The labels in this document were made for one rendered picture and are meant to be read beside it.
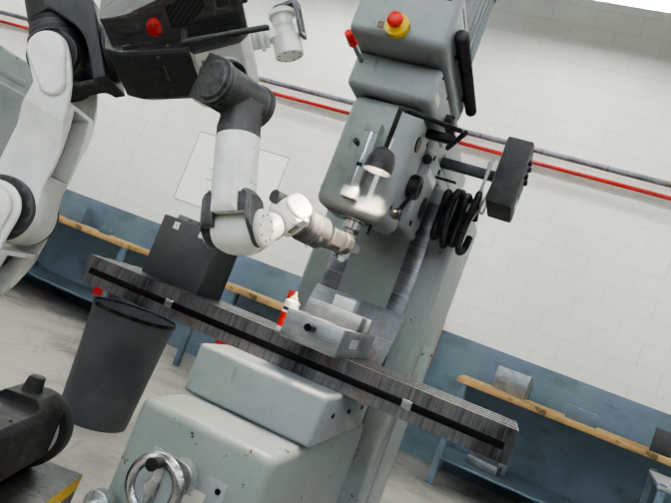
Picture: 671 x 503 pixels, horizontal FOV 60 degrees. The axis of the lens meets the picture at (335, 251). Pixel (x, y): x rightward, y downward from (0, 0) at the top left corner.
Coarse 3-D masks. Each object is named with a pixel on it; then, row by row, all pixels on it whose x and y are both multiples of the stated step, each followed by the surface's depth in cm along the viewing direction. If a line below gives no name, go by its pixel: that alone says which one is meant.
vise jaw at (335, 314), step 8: (312, 304) 150; (320, 304) 149; (328, 304) 149; (312, 312) 149; (320, 312) 149; (328, 312) 148; (336, 312) 148; (344, 312) 147; (336, 320) 147; (344, 320) 147; (352, 320) 146; (360, 320) 146; (352, 328) 146; (360, 328) 148
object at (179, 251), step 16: (176, 224) 173; (192, 224) 171; (160, 240) 174; (176, 240) 172; (192, 240) 170; (160, 256) 173; (176, 256) 170; (192, 256) 168; (208, 256) 166; (224, 256) 171; (160, 272) 171; (176, 272) 169; (192, 272) 167; (208, 272) 166; (224, 272) 173; (192, 288) 166; (208, 288) 169; (224, 288) 176
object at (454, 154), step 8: (456, 136) 196; (432, 144) 169; (456, 144) 200; (440, 152) 181; (448, 152) 192; (456, 152) 205; (440, 160) 185; (456, 160) 210; (440, 168) 189; (440, 176) 193; (448, 176) 204; (456, 176) 221; (440, 184) 197; (448, 184) 209; (456, 184) 226
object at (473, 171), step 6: (444, 162) 186; (450, 162) 185; (456, 162) 185; (444, 168) 187; (450, 168) 185; (456, 168) 184; (462, 168) 184; (468, 168) 183; (474, 168) 183; (480, 168) 182; (468, 174) 184; (474, 174) 182; (480, 174) 182; (492, 174) 181; (486, 180) 183
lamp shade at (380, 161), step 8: (376, 152) 139; (384, 152) 139; (368, 160) 140; (376, 160) 138; (384, 160) 138; (392, 160) 140; (368, 168) 145; (376, 168) 145; (384, 168) 139; (392, 168) 141; (384, 176) 144
